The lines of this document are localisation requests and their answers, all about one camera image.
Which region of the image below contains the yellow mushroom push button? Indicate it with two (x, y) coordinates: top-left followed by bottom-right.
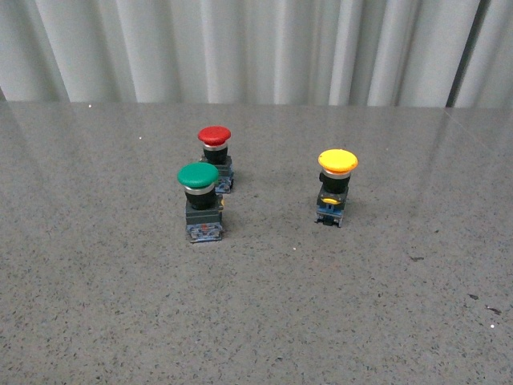
(316, 148), (358, 228)

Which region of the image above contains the green mushroom push button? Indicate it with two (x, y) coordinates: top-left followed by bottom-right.
(177, 162), (224, 243)

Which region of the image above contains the red mushroom push button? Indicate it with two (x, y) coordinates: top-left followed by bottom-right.
(197, 125), (234, 193)

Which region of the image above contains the white pleated curtain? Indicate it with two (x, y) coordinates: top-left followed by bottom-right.
(1, 1), (512, 107)

